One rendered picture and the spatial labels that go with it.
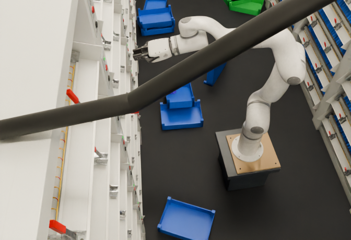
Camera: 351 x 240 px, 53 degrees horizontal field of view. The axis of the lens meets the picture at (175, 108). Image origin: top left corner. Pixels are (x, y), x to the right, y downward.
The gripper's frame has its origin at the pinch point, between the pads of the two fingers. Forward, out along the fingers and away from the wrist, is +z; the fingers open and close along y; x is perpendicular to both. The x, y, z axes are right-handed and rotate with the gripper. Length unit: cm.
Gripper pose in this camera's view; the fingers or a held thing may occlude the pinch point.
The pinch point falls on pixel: (137, 54)
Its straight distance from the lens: 160.6
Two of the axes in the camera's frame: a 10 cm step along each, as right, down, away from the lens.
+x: -2.1, -5.8, -7.8
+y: -0.9, -7.9, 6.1
